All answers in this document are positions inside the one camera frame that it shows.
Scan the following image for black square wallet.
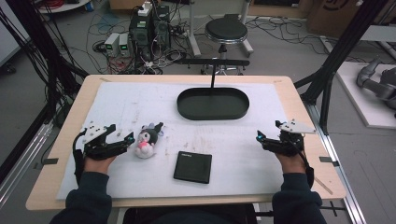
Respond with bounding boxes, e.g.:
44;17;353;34
173;150;213;185

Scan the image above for wooden table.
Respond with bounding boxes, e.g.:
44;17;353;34
25;74;347;212

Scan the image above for black round stool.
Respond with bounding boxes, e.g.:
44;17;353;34
199;17;255;76

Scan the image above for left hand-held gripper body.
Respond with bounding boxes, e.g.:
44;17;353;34
81;123;127;161

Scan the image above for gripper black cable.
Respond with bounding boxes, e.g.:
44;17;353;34
72;129;88;185
290;138;316;189

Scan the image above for black and white plush toy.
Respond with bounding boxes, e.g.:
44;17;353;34
134;121;165;160

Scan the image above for brown cardboard box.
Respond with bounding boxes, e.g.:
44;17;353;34
305;0;396;40

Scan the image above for white floor platform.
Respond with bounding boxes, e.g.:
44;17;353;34
335;61;396;131

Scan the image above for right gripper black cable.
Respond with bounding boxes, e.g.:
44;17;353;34
290;138;316;189

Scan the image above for tangle of floor cables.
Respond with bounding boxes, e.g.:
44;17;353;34
83;12;191;76

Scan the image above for grey power supply unit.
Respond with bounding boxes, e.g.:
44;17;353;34
118;32;132;57
104;32;121;58

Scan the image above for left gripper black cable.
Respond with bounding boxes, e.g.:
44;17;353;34
72;129;88;185

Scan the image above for person's lap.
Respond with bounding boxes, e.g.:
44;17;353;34
122;203;260;224

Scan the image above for black metal frame post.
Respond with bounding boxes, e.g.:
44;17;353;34
293;0;390;135

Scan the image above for white power strip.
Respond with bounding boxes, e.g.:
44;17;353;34
137;1;153;18

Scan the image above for black oval tray with rack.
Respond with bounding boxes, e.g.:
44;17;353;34
176;58;251;121

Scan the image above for white table mat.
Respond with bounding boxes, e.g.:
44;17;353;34
56;81;307;201

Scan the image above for aluminium floor rail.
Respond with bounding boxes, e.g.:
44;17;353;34
305;102;368;224
0;121;54;208

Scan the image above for white desk leg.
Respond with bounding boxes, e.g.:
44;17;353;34
186;0;203;58
239;0;255;58

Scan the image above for person's left hand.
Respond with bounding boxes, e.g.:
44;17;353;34
83;154;118;175

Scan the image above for person's right hand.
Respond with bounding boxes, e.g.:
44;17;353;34
275;151;308;175

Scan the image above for black computer tower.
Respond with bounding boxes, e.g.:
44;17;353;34
152;4;172;50
128;12;155;62

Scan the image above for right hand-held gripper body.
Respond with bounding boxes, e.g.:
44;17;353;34
264;119;317;158

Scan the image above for black cable bundle frame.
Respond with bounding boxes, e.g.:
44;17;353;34
0;0;91;127

